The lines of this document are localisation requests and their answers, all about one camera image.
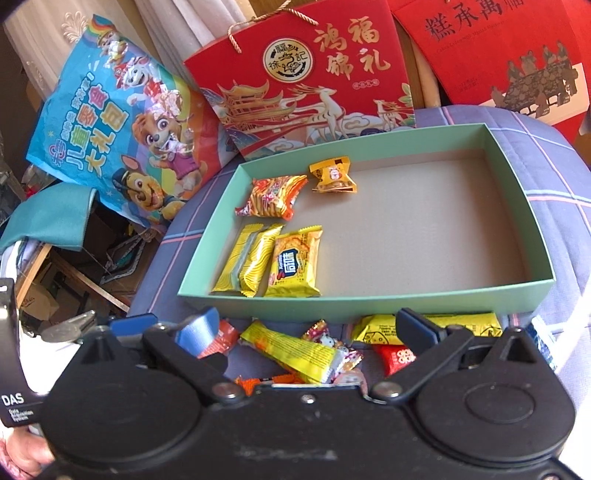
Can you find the small orange packet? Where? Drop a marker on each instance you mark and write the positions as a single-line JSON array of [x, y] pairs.
[[258, 382]]

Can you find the blue and white packet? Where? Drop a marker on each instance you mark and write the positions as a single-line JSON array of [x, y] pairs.
[[542, 341]]

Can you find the orange-red striped snack packet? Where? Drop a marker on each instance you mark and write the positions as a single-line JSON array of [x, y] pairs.
[[272, 196]]

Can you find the yellow striped snack packet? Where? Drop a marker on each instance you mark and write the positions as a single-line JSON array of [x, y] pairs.
[[244, 261]]

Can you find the red candy packet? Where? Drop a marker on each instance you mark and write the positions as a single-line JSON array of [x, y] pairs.
[[398, 359]]

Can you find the silver metal object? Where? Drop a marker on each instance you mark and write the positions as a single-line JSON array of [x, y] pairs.
[[69, 328]]

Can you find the pink cartoon candy packet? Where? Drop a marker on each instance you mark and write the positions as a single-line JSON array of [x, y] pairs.
[[344, 360]]

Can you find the wooden furniture post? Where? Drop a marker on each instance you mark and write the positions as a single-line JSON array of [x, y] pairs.
[[429, 78]]

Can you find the green cardboard box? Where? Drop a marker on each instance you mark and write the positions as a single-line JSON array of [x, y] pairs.
[[397, 221]]

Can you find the red gift bag with deer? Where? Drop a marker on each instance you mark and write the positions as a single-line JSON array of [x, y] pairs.
[[314, 83]]

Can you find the red gift bag with figures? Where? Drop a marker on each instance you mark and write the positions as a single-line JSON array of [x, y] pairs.
[[508, 60]]

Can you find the long yellow snack packet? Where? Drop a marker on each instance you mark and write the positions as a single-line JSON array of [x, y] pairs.
[[295, 353]]

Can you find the person's left hand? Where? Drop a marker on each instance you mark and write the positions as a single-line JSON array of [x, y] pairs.
[[32, 447]]

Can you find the blue cartoon snack bag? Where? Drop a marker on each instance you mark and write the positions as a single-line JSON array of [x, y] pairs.
[[129, 124]]

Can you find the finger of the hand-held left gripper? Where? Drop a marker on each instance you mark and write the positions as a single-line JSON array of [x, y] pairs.
[[134, 322]]

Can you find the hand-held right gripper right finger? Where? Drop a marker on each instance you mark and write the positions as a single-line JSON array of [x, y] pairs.
[[412, 325]]

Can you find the wide yellow snack packet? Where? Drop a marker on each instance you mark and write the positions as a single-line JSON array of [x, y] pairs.
[[461, 325]]

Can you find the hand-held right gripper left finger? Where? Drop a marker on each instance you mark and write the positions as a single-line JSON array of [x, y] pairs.
[[199, 328]]

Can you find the yellow packet with blue label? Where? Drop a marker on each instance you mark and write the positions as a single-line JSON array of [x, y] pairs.
[[295, 263]]

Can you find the small yellow candy packet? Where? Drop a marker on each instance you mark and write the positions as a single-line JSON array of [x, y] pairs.
[[332, 174]]

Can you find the teal cloth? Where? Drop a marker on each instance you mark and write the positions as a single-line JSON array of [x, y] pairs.
[[51, 217]]

